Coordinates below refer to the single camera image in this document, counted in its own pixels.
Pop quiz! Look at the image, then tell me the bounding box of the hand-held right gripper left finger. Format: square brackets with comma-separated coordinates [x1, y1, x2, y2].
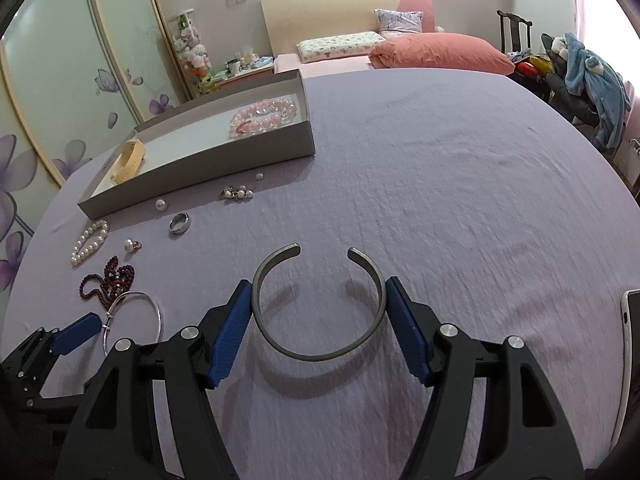
[59, 280, 253, 480]

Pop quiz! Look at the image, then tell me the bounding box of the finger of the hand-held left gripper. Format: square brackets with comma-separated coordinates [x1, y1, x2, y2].
[10, 312, 103, 401]

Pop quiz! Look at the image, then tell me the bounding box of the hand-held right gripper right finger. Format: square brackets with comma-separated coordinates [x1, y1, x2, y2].
[385, 276, 586, 480]

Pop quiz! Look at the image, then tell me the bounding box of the thin silver bangle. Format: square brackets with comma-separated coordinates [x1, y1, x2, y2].
[102, 291, 164, 356]

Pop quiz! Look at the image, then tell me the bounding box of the dark red bead necklace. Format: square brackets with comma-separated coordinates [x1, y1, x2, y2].
[80, 256, 136, 309]

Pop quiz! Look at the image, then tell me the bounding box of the white pearl bracelet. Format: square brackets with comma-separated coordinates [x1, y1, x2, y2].
[70, 220, 110, 267]

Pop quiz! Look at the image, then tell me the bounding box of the grey cuff bracelet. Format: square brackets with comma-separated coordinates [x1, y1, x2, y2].
[251, 243, 388, 361]

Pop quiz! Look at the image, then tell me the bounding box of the grey cardboard box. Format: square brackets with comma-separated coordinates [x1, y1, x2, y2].
[77, 69, 317, 221]

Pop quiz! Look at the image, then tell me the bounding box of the pearl cluster pendant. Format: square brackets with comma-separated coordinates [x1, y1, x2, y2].
[219, 172, 265, 203]

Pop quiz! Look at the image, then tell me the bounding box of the purple sheet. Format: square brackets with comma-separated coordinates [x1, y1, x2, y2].
[0, 67, 633, 480]

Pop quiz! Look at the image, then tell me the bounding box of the white-edged smartphone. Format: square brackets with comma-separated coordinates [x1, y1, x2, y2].
[620, 289, 640, 401]

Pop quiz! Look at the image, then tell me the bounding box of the floral sliding door wardrobe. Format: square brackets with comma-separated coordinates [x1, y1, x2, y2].
[0, 0, 196, 306]

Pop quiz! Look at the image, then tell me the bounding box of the pink and beige nightstand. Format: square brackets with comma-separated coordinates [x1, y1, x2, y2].
[215, 62, 277, 88]

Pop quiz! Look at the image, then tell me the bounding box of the bed with pink sheet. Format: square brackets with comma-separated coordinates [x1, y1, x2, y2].
[272, 52, 373, 81]

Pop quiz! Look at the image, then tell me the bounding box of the folded pink quilt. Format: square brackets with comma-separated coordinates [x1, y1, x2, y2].
[369, 32, 516, 77]

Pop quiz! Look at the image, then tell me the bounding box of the clear plush toy tower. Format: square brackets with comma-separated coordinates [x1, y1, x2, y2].
[167, 8, 213, 96]

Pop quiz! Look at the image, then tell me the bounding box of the dark grey seat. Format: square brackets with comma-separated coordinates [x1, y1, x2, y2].
[540, 32, 601, 126]

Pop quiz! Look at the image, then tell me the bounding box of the red and yellow toy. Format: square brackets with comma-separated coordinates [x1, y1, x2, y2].
[510, 52, 551, 78]

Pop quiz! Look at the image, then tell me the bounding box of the white patterned pillow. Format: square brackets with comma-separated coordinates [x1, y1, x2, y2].
[296, 31, 387, 65]

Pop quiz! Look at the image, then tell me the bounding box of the floral cushion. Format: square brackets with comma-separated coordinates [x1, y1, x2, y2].
[374, 8, 425, 39]

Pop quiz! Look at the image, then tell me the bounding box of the blue fleece robe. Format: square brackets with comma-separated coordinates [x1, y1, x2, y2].
[565, 32, 633, 148]

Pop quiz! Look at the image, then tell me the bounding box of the dark wooden chair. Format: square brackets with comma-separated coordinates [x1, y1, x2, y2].
[496, 10, 533, 56]

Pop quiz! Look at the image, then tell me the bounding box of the beige and pink headboard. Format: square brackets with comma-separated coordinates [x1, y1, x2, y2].
[261, 0, 435, 56]

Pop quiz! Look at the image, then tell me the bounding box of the pink curtain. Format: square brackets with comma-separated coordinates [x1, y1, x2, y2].
[567, 0, 640, 196]

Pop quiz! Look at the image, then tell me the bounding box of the pink bead bracelet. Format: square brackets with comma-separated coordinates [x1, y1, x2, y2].
[229, 99, 300, 138]

